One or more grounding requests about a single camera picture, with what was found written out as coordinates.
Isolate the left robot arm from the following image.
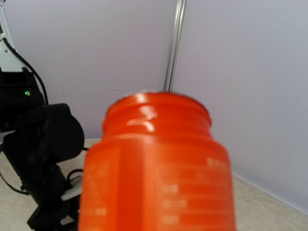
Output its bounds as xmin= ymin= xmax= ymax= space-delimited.
xmin=0 ymin=9 xmax=85 ymax=231

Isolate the orange pill bottle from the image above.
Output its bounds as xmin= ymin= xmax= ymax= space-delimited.
xmin=78 ymin=92 xmax=236 ymax=231

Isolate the left aluminium frame post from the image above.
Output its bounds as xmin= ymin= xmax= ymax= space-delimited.
xmin=163 ymin=0 xmax=187 ymax=92

